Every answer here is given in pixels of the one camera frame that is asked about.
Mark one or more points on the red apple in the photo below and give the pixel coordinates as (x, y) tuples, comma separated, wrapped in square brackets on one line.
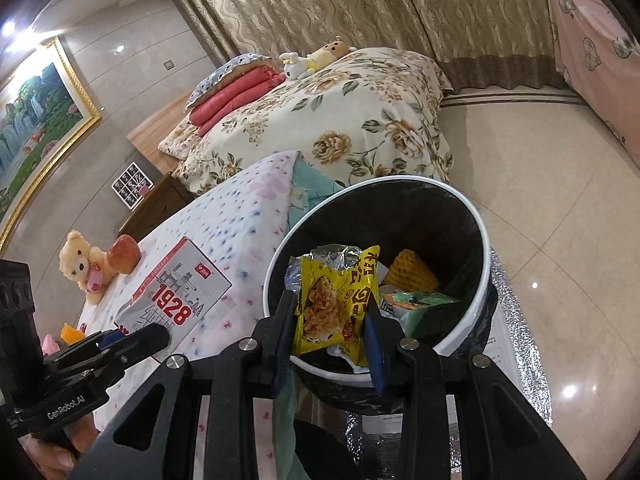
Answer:
[(124, 255)]

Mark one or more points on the silver foil mat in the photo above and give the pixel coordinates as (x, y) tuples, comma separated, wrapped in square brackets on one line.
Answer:
[(520, 360)]

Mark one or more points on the white trash bin black liner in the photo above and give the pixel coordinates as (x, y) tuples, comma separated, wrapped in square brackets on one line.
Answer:
[(425, 220)]

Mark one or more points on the small orange object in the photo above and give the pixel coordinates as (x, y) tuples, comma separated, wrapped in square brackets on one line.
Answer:
[(70, 335)]

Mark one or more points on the wooden headboard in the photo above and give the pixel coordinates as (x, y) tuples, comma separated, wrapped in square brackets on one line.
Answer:
[(150, 140)]

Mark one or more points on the red and white carton box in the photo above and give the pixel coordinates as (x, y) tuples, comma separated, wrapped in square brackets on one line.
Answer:
[(170, 300)]

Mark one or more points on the gold framed landscape painting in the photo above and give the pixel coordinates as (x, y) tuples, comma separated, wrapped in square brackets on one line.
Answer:
[(30, 110)]

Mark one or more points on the small pink object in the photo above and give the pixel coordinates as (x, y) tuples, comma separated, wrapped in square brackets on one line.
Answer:
[(50, 346)]

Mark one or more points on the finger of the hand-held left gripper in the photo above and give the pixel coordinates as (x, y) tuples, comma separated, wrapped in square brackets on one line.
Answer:
[(80, 346), (145, 337)]

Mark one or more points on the pink patterned cloth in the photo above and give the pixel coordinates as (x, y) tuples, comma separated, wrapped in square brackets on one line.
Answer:
[(595, 50)]

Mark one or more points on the yellow foam fruit net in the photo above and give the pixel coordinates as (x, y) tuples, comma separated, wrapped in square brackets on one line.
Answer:
[(410, 272)]

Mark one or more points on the yellow bear plush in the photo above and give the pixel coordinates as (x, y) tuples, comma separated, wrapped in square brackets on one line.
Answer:
[(330, 52)]

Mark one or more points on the black and white photo collage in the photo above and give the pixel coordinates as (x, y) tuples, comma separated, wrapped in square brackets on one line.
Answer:
[(131, 182)]

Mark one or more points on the cream teddy bear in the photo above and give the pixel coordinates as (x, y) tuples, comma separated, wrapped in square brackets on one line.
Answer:
[(77, 260)]

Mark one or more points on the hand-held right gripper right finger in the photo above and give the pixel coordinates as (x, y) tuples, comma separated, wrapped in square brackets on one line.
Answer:
[(376, 360)]

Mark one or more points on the folded pink quilt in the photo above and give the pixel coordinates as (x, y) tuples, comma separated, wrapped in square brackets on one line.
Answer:
[(235, 92)]

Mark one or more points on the person's left hand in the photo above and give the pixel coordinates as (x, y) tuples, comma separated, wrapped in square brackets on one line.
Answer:
[(50, 455)]

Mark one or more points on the eyelet trimmed pillow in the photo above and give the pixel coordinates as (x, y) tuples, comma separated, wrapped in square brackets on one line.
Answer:
[(220, 72)]

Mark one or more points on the wooden nightstand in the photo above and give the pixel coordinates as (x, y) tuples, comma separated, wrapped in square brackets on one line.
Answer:
[(155, 205)]

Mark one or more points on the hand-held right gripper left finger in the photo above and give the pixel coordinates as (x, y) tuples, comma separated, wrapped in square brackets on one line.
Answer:
[(282, 330)]

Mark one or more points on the floral pillow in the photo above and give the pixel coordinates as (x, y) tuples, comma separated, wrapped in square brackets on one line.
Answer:
[(175, 142)]

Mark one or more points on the floral bedspread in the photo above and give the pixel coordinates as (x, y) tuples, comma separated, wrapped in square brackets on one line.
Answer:
[(360, 110)]

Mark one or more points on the green drink carton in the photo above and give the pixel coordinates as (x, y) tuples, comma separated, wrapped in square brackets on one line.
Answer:
[(425, 310)]

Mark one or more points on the yellow noodle packet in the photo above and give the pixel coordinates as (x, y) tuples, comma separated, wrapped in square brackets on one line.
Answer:
[(330, 305)]

